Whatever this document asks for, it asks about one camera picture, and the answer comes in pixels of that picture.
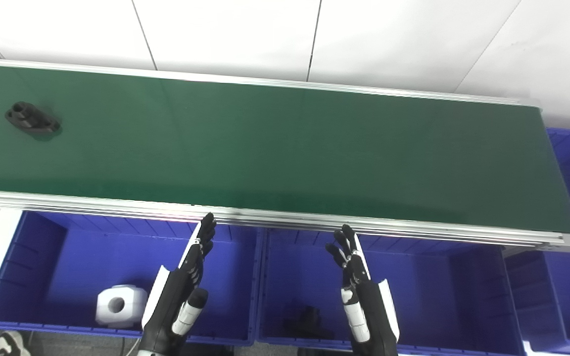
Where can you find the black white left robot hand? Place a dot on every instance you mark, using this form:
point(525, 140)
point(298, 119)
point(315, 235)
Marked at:
point(173, 296)

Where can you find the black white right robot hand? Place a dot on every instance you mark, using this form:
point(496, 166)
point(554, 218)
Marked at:
point(369, 311)

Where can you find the black flange part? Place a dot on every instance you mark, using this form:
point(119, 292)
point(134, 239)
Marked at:
point(32, 119)

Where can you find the white cube part with hole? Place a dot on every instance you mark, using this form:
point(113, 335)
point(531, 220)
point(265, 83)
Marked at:
point(134, 301)

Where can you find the black part in bin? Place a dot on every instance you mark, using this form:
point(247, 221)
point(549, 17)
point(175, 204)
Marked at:
point(309, 319)

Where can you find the blue bin with black part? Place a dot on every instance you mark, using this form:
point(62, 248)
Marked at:
point(438, 296)

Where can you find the green conveyor belt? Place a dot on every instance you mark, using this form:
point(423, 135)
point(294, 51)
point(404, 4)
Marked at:
point(265, 148)
point(117, 203)

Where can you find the blue bin with white part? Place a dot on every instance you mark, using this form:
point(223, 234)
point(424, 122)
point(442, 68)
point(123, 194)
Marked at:
point(67, 257)

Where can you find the black white shoe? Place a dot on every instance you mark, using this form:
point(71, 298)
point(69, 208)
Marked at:
point(10, 343)

